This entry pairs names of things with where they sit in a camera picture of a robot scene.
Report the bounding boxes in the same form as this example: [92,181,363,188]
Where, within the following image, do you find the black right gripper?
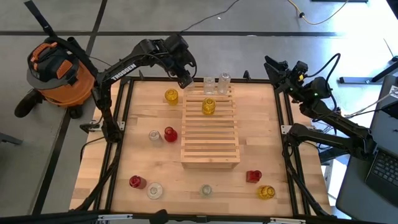
[264,55,308,94]

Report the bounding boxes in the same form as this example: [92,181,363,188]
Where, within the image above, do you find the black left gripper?
[167,46,196,90]

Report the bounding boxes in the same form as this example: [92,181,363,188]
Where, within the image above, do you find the yellow dimpled glass vase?
[164,88,180,106]

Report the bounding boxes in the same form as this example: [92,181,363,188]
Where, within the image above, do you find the clear ribbed glass vase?
[217,72,232,95]

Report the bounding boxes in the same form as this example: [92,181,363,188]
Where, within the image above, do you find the red round glass vase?
[164,126,178,143]

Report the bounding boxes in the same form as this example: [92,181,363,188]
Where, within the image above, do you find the clear diamond-pattern glass vase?
[148,129,163,147]

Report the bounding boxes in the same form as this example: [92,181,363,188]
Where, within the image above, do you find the red square glass vase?
[246,169,263,184]

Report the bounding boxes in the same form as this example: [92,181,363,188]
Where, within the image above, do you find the wooden slatted shelf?
[180,81,241,170]

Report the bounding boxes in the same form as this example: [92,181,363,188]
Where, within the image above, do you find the black stand base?
[338,55,398,85]

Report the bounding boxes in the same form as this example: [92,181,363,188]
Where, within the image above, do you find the clear wavy glass vase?
[199,184,213,198]

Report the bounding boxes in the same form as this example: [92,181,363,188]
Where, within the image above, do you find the clear wide-rim glass vase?
[146,182,164,200]

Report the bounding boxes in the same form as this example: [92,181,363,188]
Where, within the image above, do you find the orange shop vacuum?
[14,36,97,119]

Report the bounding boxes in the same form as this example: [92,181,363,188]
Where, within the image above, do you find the dark laptop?
[364,73,398,200]

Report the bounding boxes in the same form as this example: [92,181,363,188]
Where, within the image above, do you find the grey cart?
[335,141,398,224]

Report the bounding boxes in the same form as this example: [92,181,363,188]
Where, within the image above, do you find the black vacuum wand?
[24,0,57,38]

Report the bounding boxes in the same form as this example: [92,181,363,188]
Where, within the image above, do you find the black table frame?
[73,70,335,223]

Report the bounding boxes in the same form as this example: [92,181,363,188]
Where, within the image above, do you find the yellow floor cable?
[286,0,351,26]

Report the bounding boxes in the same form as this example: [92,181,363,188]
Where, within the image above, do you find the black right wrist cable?
[306,52,342,108]

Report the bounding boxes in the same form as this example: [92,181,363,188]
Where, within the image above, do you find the black floor cable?
[179,0,242,34]

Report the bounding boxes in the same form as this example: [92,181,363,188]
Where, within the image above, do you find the white cables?
[343,91,398,121]

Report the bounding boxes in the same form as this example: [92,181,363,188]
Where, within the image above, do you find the black vacuum hose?
[46,35,105,83]

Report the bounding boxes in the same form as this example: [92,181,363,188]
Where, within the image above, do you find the silver bracket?
[98,213,134,222]
[269,217,307,224]

